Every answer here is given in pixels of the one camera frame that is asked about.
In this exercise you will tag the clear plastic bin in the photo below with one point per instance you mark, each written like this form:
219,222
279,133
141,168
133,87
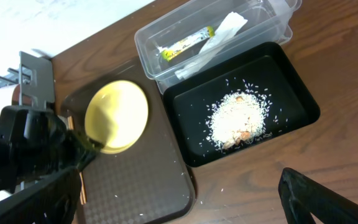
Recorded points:
267,21

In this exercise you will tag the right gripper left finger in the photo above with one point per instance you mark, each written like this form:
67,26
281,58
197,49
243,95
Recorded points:
52,200

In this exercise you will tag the white paper chopstick sleeve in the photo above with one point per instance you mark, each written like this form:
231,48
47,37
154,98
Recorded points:
229,27

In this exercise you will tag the green snack wrapper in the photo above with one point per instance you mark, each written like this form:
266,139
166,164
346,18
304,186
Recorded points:
170,52

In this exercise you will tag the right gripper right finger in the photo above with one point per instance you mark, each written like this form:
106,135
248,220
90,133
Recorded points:
303,199

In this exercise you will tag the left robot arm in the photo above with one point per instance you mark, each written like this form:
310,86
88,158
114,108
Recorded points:
12,121

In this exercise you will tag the black waste tray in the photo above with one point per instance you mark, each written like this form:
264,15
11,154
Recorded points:
264,73

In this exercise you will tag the grey dishwasher rack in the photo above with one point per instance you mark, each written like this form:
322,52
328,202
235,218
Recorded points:
36,79

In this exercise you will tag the white bowl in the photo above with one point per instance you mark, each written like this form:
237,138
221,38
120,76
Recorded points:
9,95

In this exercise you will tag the yellow plate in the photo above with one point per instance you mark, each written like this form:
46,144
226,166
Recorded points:
117,116

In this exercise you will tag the leftover rice pile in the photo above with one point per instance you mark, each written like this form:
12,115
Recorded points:
239,118

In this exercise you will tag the dark brown serving tray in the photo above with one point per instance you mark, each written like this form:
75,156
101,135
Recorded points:
147,183

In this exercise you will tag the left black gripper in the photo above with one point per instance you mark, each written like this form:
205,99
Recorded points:
50,147

